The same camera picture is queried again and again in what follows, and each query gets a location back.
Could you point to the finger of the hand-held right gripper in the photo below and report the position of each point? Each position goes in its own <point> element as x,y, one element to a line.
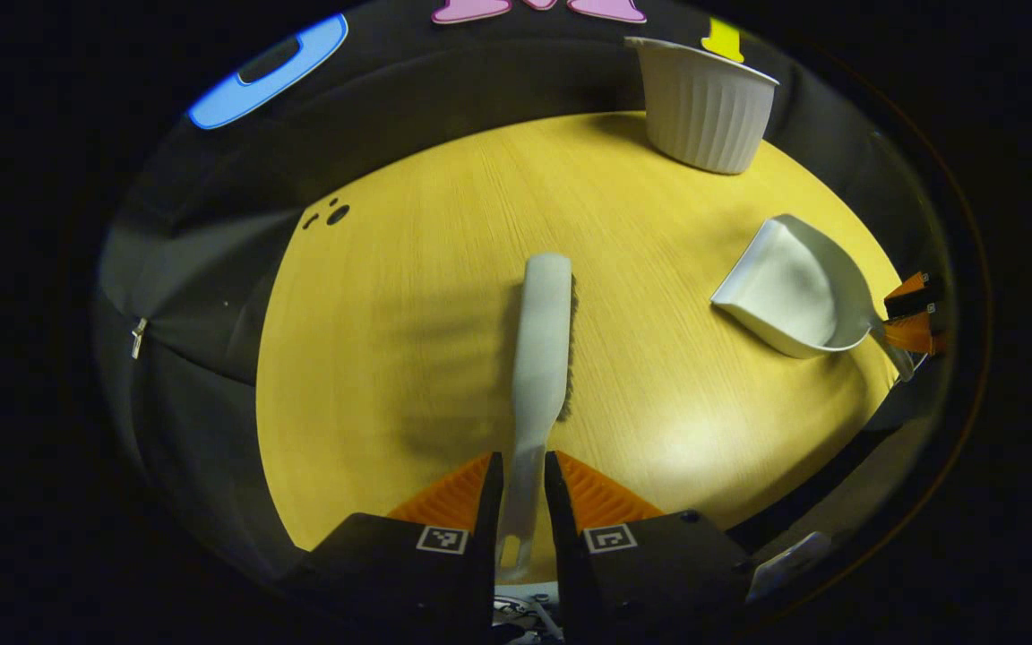
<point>915,296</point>
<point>919,333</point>

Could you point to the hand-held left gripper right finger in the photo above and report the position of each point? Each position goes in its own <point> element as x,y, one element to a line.
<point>559,511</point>

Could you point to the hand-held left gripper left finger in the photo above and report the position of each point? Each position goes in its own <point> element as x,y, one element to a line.
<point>491,502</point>

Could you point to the grey dustpan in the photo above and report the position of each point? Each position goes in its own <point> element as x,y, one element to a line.
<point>794,287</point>

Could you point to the small grey broom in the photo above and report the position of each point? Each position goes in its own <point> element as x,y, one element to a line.
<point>545,340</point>

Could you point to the white ribbed garbage bin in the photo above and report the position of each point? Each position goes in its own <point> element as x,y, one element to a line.
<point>704,116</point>

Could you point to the white flat object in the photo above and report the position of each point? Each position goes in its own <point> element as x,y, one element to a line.
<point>789,564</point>

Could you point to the white cloth clip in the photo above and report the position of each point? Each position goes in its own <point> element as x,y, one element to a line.
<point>138,338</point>

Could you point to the black backdrop cloth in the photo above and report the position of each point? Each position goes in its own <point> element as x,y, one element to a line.
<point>435,63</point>

